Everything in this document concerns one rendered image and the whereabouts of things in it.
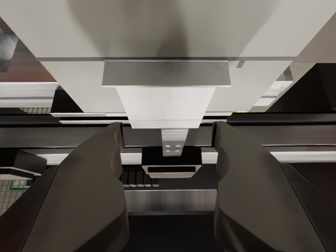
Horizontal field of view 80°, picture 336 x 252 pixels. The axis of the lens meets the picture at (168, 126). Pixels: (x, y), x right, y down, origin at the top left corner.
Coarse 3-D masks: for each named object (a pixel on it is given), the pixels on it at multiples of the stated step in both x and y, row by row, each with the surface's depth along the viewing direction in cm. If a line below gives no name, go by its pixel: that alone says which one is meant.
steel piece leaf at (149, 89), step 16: (112, 64) 14; (128, 64) 14; (144, 64) 14; (160, 64) 14; (176, 64) 14; (192, 64) 14; (208, 64) 14; (224, 64) 14; (112, 80) 13; (128, 80) 13; (144, 80) 13; (160, 80) 13; (176, 80) 13; (192, 80) 13; (208, 80) 13; (224, 80) 13; (128, 96) 18; (144, 96) 18; (160, 96) 18; (176, 96) 18; (192, 96) 19; (208, 96) 19; (128, 112) 22; (144, 112) 22; (160, 112) 22; (176, 112) 22; (192, 112) 22
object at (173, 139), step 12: (168, 132) 27; (180, 132) 27; (168, 144) 32; (180, 144) 32; (144, 156) 40; (156, 156) 40; (168, 156) 40; (180, 156) 40; (192, 156) 40; (144, 168) 42; (156, 168) 40; (168, 168) 40; (180, 168) 40; (192, 168) 40
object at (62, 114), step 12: (60, 96) 23; (60, 108) 22; (72, 108) 22; (60, 120) 24; (72, 120) 24; (84, 120) 24; (96, 120) 24; (108, 120) 24; (120, 120) 24; (204, 120) 24; (216, 120) 24
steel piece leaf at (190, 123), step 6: (132, 120) 24; (138, 120) 24; (144, 120) 24; (150, 120) 24; (156, 120) 24; (162, 120) 24; (168, 120) 24; (174, 120) 24; (180, 120) 24; (186, 120) 24; (192, 120) 24; (198, 120) 24; (132, 126) 25; (138, 126) 25; (144, 126) 25; (150, 126) 25; (156, 126) 25; (162, 126) 25; (168, 126) 26; (174, 126) 26; (180, 126) 26; (186, 126) 26; (192, 126) 26; (198, 126) 26
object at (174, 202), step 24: (144, 192) 20; (168, 192) 20; (192, 192) 20; (216, 192) 21; (144, 216) 19; (168, 216) 19; (192, 216) 19; (144, 240) 18; (168, 240) 18; (192, 240) 18
